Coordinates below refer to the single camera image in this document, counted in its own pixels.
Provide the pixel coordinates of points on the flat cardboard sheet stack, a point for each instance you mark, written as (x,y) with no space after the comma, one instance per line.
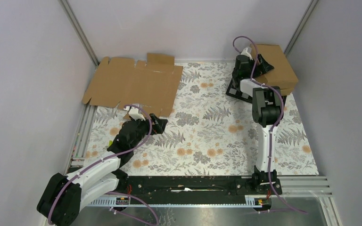
(152,83)

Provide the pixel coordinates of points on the black white chessboard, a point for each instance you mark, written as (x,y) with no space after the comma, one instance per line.
(258,94)

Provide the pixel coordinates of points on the closed brown cardboard box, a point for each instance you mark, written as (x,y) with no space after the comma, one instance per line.
(286,91)

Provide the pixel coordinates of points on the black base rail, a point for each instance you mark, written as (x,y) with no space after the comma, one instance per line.
(195,190)

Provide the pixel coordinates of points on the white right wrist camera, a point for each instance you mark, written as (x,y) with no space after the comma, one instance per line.
(247,52)

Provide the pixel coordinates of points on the floral patterned table mat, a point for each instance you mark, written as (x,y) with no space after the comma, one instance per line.
(208,133)

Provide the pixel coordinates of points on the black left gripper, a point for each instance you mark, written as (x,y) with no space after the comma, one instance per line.
(160,124)

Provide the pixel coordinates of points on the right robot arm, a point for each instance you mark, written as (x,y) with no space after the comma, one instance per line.
(267,120)

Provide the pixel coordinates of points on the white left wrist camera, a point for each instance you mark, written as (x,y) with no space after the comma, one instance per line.
(133,112)

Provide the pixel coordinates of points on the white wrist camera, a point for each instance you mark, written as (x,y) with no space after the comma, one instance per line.
(133,112)
(247,52)

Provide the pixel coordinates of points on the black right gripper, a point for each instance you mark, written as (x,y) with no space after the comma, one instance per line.
(265,67)

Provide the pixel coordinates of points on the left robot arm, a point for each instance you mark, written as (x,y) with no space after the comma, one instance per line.
(66,195)

